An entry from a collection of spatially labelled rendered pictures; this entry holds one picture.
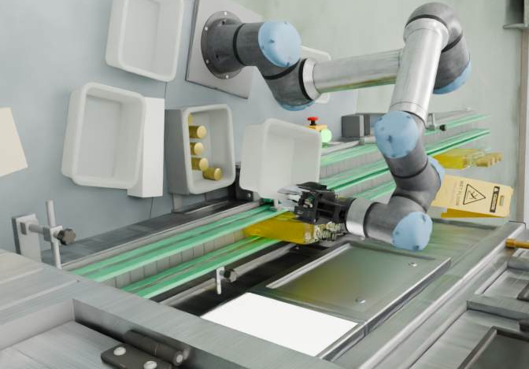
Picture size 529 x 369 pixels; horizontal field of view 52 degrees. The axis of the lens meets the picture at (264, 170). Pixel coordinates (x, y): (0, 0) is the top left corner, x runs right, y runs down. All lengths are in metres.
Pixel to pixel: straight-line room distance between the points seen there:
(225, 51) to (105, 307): 1.10
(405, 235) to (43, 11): 0.87
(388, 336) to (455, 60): 0.63
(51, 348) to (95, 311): 0.05
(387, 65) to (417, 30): 0.20
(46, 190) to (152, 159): 0.26
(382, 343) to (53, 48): 0.92
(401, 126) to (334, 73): 0.49
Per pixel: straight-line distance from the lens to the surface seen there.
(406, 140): 0.99
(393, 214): 1.06
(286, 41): 1.44
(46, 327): 0.52
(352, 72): 1.43
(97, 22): 1.35
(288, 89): 1.50
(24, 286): 0.58
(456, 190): 4.89
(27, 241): 1.15
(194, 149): 1.44
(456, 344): 1.26
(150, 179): 1.35
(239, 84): 1.64
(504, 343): 1.29
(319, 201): 1.11
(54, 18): 1.30
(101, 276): 1.12
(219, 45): 1.52
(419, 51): 1.17
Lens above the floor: 1.86
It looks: 39 degrees down
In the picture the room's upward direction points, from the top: 95 degrees clockwise
